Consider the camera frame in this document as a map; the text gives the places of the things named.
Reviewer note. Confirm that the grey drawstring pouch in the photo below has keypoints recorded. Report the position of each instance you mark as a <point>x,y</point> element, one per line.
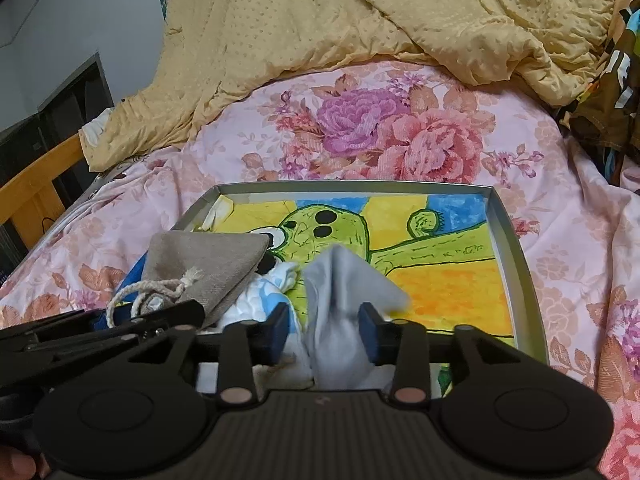
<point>210,268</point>

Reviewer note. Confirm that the light grey cloth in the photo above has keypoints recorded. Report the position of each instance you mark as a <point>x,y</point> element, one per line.
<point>337,283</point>

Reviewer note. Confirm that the colourful striped brown garment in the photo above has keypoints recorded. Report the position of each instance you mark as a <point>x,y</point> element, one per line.
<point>604,119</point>

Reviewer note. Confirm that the pink floral bedsheet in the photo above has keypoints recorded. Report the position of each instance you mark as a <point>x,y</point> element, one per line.
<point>391,121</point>

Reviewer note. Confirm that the wooden bed frame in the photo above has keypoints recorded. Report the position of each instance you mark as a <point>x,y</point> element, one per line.
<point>30,197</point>

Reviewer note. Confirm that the white baby cloth blue print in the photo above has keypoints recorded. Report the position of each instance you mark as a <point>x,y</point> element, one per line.
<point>262,295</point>

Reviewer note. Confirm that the dark cabinet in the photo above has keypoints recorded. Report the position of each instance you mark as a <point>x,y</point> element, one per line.
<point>83,96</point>

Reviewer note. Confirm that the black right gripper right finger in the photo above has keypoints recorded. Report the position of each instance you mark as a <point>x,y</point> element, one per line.
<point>372,333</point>

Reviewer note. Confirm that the left hand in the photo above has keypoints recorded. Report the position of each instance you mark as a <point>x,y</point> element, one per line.
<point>15,465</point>

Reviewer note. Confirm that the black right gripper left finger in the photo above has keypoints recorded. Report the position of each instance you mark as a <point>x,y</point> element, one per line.
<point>274,335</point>

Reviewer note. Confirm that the tan dotted blanket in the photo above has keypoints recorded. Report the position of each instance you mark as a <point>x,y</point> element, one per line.
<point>216,52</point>

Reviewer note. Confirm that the grey tray with cartoon picture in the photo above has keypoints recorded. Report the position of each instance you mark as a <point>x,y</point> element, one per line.
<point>451,248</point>

